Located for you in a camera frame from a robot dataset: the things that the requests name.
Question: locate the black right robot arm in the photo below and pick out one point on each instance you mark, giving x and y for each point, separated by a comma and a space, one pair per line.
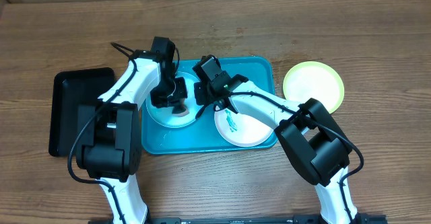
315, 145

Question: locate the black plastic tray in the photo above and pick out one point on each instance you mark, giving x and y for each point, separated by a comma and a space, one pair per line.
70, 89

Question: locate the brown bow-shaped sponge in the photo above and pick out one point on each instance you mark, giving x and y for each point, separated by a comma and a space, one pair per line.
180, 111

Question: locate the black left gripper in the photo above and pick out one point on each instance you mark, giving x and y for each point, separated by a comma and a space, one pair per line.
180, 93

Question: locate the teal plastic serving tray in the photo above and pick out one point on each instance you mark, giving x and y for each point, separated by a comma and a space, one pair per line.
202, 136

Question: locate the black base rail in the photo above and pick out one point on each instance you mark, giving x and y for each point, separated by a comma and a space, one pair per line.
269, 220

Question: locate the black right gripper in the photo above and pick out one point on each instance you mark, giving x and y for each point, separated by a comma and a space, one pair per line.
205, 91

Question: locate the white plate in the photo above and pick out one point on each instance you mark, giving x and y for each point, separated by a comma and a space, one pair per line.
239, 129

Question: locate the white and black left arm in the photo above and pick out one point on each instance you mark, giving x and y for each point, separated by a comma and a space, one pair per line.
107, 149

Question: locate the light blue plate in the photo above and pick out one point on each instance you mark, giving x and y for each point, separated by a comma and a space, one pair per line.
164, 116

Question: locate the yellow-green plate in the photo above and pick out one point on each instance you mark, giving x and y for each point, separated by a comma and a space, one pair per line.
312, 79

